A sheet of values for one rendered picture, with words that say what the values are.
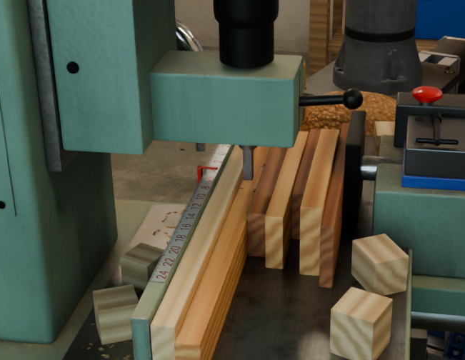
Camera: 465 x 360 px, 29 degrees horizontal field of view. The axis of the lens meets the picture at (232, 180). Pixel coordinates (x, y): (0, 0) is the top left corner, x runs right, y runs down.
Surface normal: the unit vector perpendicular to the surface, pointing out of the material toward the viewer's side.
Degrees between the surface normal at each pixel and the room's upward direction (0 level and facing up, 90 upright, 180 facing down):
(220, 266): 0
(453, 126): 0
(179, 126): 90
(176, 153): 1
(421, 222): 90
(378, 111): 39
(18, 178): 90
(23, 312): 90
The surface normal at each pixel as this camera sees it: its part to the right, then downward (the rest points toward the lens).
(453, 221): -0.19, 0.43
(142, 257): -0.02, -0.90
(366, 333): -0.53, 0.38
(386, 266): 0.33, 0.40
